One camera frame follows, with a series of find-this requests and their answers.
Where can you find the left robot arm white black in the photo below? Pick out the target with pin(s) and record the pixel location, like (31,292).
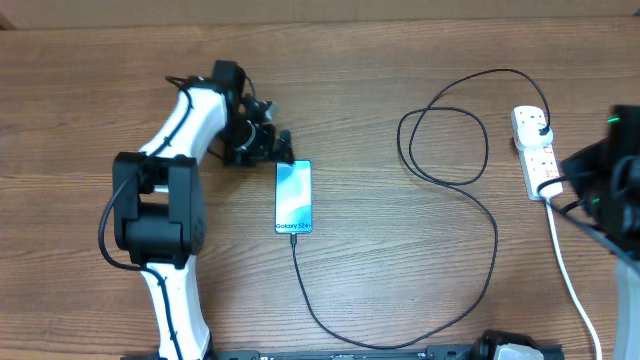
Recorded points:
(158,209)

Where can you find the blue smartphone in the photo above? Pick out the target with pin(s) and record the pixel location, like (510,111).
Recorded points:
(293,198)

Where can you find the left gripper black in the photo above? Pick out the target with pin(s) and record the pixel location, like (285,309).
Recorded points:
(261,151)

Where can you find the white charger plug adapter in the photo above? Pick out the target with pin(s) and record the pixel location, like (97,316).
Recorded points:
(528,137)

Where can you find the white power strip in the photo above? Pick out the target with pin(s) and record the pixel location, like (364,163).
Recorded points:
(539,164)

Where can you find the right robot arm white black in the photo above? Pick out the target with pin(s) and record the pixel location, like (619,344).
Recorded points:
(605,178)

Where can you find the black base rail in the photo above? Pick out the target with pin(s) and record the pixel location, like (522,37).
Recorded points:
(433,352)

